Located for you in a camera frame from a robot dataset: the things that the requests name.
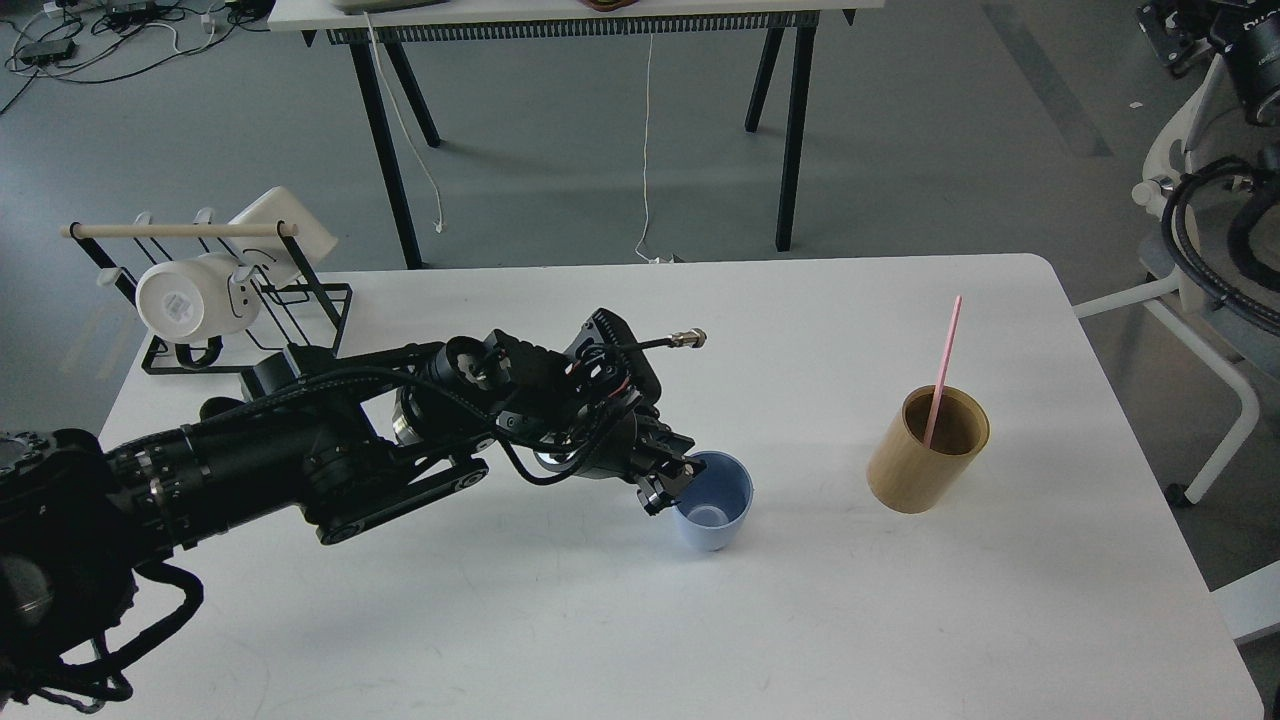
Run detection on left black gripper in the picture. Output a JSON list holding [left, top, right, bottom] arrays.
[[498, 307, 695, 516]]

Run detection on blue plastic cup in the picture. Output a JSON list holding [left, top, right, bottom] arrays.
[[675, 451, 754, 552]]

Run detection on pink chopstick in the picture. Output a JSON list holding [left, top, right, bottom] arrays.
[[922, 295, 964, 448]]

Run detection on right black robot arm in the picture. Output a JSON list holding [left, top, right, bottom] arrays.
[[1155, 1, 1279, 334]]

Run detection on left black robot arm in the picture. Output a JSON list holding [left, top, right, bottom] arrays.
[[1, 309, 707, 714]]

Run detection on bamboo cylinder holder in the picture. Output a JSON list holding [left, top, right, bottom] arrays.
[[867, 386, 991, 514]]

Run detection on white mug on rack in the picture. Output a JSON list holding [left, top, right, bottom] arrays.
[[134, 252, 262, 345]]

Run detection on wooden dowel rod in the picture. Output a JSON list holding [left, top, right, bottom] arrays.
[[59, 222, 298, 241]]

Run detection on black legged background table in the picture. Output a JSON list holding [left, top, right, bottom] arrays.
[[268, 0, 887, 269]]

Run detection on white hanging cable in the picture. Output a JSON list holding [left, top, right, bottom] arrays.
[[362, 10, 447, 236], [634, 32, 681, 266]]

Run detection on black wire dish rack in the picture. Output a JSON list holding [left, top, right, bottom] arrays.
[[72, 219, 353, 375]]

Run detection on floor cables and adapters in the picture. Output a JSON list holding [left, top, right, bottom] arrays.
[[0, 0, 273, 111]]

